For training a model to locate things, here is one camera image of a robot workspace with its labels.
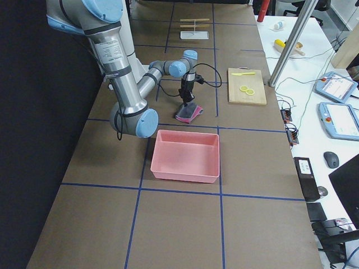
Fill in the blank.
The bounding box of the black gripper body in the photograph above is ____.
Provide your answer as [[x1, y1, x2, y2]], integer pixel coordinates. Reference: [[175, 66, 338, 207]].
[[178, 80, 195, 105]]

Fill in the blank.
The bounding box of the grey and pink cloth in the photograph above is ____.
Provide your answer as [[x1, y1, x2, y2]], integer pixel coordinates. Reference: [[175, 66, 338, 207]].
[[174, 102, 203, 124]]

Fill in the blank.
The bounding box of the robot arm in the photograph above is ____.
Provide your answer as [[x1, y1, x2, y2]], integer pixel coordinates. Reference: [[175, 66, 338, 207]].
[[137, 50, 200, 104], [46, 1, 158, 138]]

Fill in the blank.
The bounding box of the white towel rack tray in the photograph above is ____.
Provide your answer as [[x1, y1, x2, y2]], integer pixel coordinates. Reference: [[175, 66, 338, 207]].
[[180, 31, 209, 40]]

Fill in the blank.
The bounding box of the bamboo cutting board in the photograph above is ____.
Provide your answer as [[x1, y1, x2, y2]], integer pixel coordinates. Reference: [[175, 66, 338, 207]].
[[228, 68, 267, 105]]

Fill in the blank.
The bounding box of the pink plastic bin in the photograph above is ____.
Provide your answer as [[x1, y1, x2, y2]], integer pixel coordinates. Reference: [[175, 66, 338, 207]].
[[150, 129, 220, 183]]

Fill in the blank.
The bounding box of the lemon slice far from knife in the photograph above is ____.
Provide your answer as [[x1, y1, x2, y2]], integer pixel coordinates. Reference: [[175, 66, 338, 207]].
[[246, 89, 255, 95]]

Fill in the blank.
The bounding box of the yellow plastic knife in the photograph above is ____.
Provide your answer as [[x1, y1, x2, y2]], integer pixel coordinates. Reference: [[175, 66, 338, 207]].
[[231, 72, 256, 76]]

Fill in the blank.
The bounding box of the inner wooden rack rod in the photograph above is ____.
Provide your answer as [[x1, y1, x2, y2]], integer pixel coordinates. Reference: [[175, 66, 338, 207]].
[[180, 24, 209, 29]]

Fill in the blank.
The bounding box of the wooden rack rod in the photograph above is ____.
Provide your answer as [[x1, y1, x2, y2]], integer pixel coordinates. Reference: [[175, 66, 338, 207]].
[[179, 18, 210, 22], [180, 24, 209, 29]]

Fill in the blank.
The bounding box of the outer wooden rack rod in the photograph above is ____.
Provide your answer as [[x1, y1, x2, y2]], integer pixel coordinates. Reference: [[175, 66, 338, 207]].
[[179, 18, 210, 22]]

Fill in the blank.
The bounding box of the far black power strip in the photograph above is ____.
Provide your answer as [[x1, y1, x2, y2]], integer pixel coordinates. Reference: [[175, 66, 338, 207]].
[[280, 108, 292, 123]]

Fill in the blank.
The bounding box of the black power strip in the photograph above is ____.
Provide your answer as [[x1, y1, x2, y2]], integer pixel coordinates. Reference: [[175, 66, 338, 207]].
[[280, 108, 292, 123], [284, 123, 299, 146]]

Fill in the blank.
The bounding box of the yellow and wooden toy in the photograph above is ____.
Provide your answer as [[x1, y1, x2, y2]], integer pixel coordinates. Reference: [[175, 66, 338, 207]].
[[273, 39, 306, 58]]

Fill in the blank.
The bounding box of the near black power strip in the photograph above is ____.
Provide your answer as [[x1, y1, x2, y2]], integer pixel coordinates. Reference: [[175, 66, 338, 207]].
[[284, 123, 299, 146]]

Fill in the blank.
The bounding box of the far teach pendant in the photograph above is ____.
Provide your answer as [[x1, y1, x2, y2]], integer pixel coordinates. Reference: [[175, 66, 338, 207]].
[[314, 71, 358, 104]]

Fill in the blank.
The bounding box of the teach pendant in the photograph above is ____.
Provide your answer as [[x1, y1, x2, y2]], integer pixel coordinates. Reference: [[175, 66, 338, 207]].
[[317, 102, 358, 141], [314, 71, 358, 104]]

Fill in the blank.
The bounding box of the black box with label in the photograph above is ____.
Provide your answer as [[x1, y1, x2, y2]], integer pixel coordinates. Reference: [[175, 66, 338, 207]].
[[293, 157, 320, 202]]

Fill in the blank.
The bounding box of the near teach pendant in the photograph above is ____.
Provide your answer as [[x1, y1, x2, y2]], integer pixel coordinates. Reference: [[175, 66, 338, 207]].
[[317, 102, 358, 141]]

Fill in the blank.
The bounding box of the grey computer mouse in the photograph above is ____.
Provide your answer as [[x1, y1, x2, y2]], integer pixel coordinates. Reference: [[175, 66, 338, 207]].
[[323, 151, 339, 169]]

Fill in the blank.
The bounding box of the black monitor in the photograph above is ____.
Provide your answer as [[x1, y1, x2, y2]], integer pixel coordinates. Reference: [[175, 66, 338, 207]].
[[329, 155, 359, 229]]

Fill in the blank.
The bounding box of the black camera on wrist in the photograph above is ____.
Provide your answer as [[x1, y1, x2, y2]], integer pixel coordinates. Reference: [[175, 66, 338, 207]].
[[195, 74, 204, 85]]

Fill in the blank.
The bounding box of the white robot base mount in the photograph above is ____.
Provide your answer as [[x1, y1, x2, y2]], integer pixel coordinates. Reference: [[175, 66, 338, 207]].
[[119, 0, 148, 82]]

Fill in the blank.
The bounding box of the metal camera post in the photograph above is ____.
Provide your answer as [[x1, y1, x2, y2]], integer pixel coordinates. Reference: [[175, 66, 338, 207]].
[[268, 0, 318, 87]]

